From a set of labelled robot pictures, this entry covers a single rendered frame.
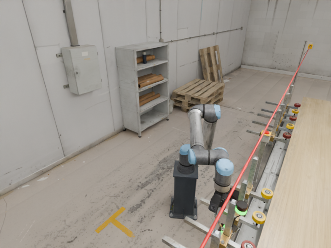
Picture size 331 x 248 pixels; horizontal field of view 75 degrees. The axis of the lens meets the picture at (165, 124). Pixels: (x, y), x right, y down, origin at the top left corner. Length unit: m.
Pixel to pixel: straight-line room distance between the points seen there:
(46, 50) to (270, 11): 7.49
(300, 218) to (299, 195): 0.22
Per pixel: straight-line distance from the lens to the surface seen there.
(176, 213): 2.67
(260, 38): 9.13
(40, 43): 3.16
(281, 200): 1.82
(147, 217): 2.69
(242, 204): 1.33
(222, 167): 1.18
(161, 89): 4.46
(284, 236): 1.62
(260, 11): 9.13
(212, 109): 1.74
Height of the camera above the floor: 2.10
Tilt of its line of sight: 28 degrees down
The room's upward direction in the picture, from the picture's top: straight up
